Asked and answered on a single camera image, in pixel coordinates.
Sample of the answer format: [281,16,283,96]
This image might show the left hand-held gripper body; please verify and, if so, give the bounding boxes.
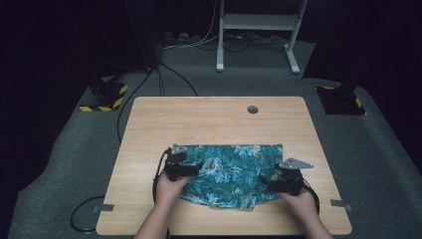
[163,142,195,182]

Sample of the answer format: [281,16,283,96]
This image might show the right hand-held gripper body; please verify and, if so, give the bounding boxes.
[268,157,315,197]

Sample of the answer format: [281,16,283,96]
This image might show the teal floral shorts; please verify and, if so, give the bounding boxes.
[172,143,285,211]

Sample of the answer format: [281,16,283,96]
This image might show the person's right hand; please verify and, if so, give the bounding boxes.
[278,187,318,221]

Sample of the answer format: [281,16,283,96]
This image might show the person's left hand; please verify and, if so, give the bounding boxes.
[154,171,194,209]

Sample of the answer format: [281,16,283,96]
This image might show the grey tape strip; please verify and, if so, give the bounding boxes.
[329,198,353,212]
[92,203,115,214]

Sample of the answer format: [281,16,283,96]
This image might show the black yellow striped stand base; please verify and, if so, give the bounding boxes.
[79,81,129,114]
[315,86,368,117]

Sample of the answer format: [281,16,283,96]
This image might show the dark power strip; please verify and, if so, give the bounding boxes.
[163,31,201,47]

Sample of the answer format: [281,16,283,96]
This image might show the white metal stand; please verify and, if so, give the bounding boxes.
[215,0,309,75]

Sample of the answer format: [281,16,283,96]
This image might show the left hand-held gripper black cable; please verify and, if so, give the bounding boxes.
[151,148,171,204]

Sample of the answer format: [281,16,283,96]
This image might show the hand-held gripper black cable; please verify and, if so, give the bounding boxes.
[151,148,171,204]
[301,178,321,215]

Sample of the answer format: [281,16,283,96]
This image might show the right hand-held gripper black cable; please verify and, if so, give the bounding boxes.
[301,178,321,215]

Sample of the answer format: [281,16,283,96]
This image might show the long black floor cable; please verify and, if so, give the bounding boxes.
[115,64,157,144]

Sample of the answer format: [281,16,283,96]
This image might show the short black floor cable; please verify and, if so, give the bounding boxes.
[158,60,199,98]

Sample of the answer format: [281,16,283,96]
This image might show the looped black floor cable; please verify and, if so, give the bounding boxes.
[70,195,106,234]

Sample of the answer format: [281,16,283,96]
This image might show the white cable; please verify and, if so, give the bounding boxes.
[161,0,221,52]

